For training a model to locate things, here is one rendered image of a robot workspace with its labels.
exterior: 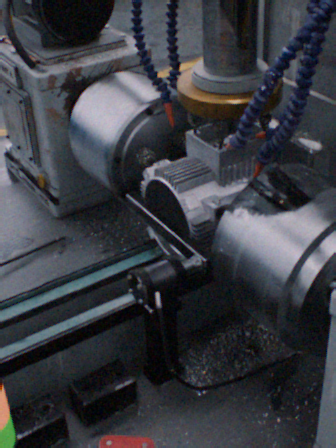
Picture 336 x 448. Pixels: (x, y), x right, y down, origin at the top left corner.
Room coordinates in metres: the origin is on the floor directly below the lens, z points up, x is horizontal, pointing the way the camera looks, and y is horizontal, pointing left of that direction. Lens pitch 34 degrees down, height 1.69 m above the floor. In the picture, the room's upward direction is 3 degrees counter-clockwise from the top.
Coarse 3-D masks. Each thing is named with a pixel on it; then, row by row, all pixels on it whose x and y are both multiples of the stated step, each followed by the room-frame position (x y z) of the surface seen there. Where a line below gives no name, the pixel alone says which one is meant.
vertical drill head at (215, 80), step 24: (216, 0) 1.06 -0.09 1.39; (240, 0) 1.05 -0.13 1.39; (216, 24) 1.06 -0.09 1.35; (240, 24) 1.05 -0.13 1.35; (216, 48) 1.06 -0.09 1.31; (240, 48) 1.05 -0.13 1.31; (192, 72) 1.09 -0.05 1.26; (216, 72) 1.06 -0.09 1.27; (240, 72) 1.05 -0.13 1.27; (264, 72) 1.06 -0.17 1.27; (192, 96) 1.04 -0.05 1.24; (216, 96) 1.03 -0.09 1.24; (240, 96) 1.02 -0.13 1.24; (192, 120) 1.09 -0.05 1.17; (216, 120) 1.02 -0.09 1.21; (240, 120) 1.01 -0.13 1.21; (264, 120) 1.07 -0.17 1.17
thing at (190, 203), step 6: (276, 162) 1.07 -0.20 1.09; (150, 168) 1.08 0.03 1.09; (264, 168) 1.07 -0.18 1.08; (270, 168) 1.06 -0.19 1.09; (144, 174) 1.08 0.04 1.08; (150, 174) 1.07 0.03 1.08; (186, 198) 0.97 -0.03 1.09; (192, 198) 0.97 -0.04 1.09; (186, 204) 0.96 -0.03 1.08; (192, 204) 0.96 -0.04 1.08; (198, 204) 0.97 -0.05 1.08; (186, 210) 0.96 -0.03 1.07; (192, 210) 0.96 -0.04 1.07; (150, 228) 1.07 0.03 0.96; (150, 234) 1.07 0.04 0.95
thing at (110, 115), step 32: (96, 96) 1.29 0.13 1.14; (128, 96) 1.24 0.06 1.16; (160, 96) 1.22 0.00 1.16; (96, 128) 1.22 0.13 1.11; (128, 128) 1.17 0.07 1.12; (160, 128) 1.21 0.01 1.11; (192, 128) 1.24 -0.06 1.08; (96, 160) 1.19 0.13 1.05; (128, 160) 1.17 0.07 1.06; (160, 160) 1.20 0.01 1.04; (128, 192) 1.17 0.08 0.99
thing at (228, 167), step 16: (208, 128) 1.13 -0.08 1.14; (256, 128) 1.12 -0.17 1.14; (192, 144) 1.09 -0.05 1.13; (208, 144) 1.05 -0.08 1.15; (224, 144) 1.07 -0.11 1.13; (256, 144) 1.06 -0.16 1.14; (208, 160) 1.05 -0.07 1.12; (224, 160) 1.03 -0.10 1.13; (240, 160) 1.04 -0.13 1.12; (256, 160) 1.06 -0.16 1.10; (224, 176) 1.02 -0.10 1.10; (240, 176) 1.04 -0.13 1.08
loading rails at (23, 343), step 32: (128, 256) 1.05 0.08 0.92; (160, 256) 1.05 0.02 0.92; (32, 288) 0.95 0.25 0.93; (64, 288) 0.96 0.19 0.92; (96, 288) 0.97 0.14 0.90; (128, 288) 1.01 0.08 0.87; (192, 288) 0.96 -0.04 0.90; (0, 320) 0.88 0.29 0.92; (32, 320) 0.91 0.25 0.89; (64, 320) 0.94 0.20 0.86; (96, 320) 0.86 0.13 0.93; (128, 320) 0.89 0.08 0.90; (192, 320) 0.96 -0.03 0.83; (0, 352) 0.81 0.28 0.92; (32, 352) 0.80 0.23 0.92; (64, 352) 0.83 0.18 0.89; (96, 352) 0.86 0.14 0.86; (128, 352) 0.89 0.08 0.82; (32, 384) 0.80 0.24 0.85; (64, 384) 0.82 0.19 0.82
